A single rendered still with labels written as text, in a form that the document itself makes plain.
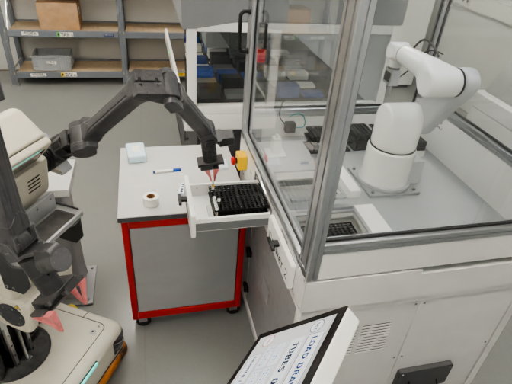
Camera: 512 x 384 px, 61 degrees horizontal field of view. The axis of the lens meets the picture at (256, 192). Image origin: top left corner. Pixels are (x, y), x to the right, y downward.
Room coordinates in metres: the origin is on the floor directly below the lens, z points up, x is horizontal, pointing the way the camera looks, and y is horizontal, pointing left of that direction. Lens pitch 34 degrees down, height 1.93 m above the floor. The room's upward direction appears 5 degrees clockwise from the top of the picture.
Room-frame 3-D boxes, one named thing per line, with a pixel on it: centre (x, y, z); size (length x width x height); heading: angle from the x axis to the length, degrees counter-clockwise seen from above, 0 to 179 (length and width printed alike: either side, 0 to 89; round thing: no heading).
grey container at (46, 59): (4.84, 2.43, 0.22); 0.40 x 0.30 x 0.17; 106
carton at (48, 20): (4.89, 2.29, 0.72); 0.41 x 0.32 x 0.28; 106
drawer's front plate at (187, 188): (1.43, 0.26, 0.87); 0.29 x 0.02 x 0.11; 16
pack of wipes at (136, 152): (1.96, 0.64, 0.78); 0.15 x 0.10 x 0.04; 21
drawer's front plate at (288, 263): (1.20, -0.11, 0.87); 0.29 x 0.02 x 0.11; 16
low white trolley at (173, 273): (1.82, 0.38, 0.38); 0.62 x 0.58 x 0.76; 16
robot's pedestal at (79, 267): (1.71, 1.03, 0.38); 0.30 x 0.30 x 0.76; 16
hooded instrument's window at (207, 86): (3.25, 0.12, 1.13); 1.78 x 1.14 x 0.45; 16
